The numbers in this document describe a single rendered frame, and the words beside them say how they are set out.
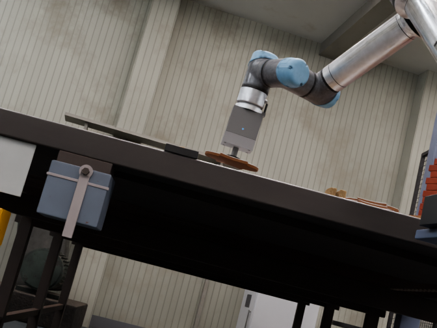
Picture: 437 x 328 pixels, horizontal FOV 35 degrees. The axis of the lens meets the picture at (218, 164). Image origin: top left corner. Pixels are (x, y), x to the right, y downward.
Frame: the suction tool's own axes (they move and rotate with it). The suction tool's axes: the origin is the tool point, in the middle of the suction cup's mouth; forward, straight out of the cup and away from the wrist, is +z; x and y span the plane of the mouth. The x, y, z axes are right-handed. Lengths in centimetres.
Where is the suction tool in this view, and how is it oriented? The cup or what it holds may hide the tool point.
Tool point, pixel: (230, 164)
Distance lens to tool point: 182.9
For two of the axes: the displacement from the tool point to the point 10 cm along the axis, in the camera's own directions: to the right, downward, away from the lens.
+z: -3.1, 9.4, -1.4
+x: 0.8, -1.2, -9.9
